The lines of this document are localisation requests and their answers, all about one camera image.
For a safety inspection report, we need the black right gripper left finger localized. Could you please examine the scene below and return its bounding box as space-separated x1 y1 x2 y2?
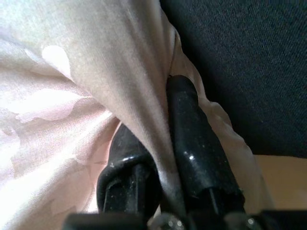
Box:
97 123 160 214

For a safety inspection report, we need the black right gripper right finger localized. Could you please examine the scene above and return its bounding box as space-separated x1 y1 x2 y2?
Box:
166 74 245 214

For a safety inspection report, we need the cream floral bed sheet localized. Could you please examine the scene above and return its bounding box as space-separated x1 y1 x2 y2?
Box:
0 0 276 230

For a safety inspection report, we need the dark fabric bed base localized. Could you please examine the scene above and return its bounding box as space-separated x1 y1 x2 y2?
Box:
159 0 307 159

